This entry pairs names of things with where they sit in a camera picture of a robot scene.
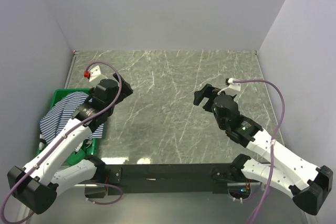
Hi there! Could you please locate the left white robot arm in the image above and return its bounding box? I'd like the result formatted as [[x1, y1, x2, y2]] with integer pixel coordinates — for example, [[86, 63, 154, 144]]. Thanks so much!
[[7, 77, 133, 215]]

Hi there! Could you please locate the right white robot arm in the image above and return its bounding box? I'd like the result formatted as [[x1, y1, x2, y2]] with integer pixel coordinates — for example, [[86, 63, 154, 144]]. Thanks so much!
[[193, 79, 333, 216]]

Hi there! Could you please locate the green plastic basket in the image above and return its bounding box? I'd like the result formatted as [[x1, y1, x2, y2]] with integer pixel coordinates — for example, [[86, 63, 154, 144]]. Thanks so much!
[[37, 89, 103, 166]]

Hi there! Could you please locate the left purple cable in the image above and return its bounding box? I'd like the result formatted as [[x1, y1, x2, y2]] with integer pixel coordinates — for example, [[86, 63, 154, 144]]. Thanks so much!
[[0, 61, 124, 223]]

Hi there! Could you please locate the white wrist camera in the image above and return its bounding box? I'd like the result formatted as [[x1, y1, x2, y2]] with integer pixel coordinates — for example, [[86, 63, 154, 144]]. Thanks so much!
[[225, 78, 241, 96], [83, 66, 103, 84]]

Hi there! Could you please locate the blue white striped tank top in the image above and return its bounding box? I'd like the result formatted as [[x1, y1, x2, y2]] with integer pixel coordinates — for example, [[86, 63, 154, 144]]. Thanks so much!
[[39, 90, 88, 144]]

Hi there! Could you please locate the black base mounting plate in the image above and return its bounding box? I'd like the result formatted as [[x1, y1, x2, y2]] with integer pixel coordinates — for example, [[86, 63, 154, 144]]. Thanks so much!
[[106, 163, 239, 194]]

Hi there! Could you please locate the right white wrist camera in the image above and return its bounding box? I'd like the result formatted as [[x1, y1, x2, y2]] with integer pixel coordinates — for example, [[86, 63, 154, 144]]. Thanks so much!
[[225, 78, 241, 96]]

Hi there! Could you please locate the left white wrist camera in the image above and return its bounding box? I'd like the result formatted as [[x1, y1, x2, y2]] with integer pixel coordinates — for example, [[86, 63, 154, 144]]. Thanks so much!
[[83, 66, 103, 84]]

